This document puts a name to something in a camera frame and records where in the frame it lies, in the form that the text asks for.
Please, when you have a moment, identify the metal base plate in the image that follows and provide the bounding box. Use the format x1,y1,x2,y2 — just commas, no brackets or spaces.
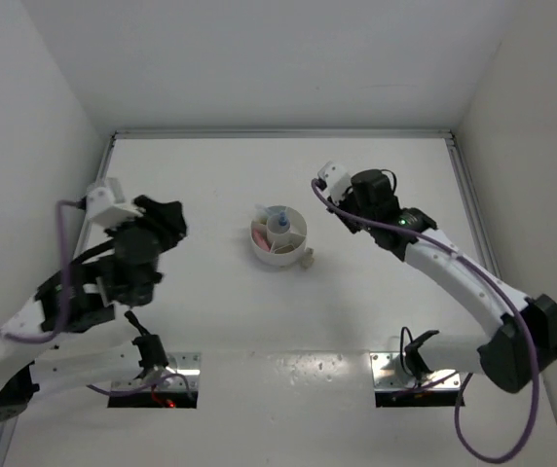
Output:
109,352,202,393
369,351,462,393

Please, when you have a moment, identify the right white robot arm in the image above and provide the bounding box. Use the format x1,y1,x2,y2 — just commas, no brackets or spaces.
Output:
313,162,557,393

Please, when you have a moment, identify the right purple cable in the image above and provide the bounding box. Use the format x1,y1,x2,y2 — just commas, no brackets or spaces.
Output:
311,178,540,463

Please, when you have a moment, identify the purple cable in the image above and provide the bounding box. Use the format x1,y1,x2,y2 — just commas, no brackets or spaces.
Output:
311,178,540,463
0,198,200,401

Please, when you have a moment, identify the blue highlighter marker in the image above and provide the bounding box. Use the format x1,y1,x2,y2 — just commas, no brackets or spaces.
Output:
254,204,275,219

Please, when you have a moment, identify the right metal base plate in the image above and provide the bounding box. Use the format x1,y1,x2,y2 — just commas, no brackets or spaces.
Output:
369,351,462,393

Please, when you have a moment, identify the white round divided organizer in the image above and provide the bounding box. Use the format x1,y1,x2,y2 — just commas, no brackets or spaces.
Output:
248,205,308,268

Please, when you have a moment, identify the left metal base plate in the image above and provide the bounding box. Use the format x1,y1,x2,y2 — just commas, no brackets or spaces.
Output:
109,352,202,393

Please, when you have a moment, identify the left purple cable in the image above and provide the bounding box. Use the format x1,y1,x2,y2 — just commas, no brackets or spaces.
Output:
0,198,200,401

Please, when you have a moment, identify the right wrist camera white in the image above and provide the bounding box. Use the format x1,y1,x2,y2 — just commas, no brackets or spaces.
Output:
317,162,352,205

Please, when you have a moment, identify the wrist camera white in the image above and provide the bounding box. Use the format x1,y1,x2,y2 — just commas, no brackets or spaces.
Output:
85,177,140,229
317,162,352,205

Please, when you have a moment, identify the pink highlighter marker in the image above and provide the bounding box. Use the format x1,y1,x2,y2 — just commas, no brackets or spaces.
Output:
252,230,271,252

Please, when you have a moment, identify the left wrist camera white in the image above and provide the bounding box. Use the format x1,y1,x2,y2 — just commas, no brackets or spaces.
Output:
85,177,140,229

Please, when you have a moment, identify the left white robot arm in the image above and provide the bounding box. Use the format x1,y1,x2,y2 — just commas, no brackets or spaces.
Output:
0,194,188,422

